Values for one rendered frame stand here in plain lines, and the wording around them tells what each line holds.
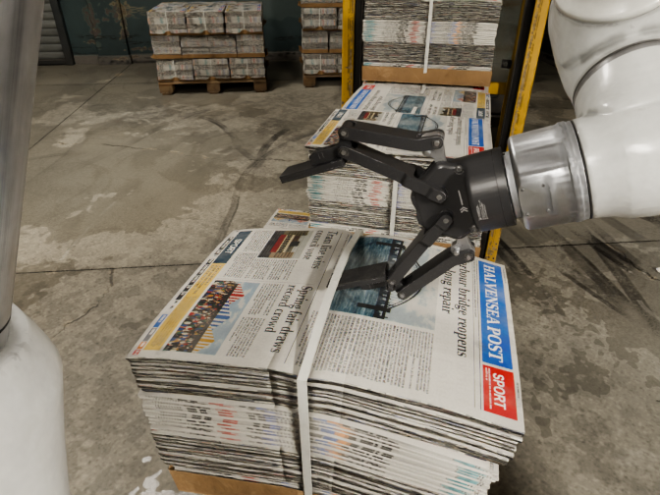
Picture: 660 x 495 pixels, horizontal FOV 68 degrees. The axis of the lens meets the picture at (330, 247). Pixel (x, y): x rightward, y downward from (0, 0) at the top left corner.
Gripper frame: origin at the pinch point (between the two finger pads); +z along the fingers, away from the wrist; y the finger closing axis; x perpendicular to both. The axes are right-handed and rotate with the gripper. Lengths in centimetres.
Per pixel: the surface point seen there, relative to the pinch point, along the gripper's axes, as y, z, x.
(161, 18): -70, 281, 442
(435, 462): 20.8, -8.6, -13.8
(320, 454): 19.4, 3.3, -13.6
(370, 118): 6, 9, 69
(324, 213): 18, 20, 47
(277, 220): 36, 59, 96
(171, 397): 9.5, 17.2, -13.8
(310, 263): 6.7, 5.1, 4.8
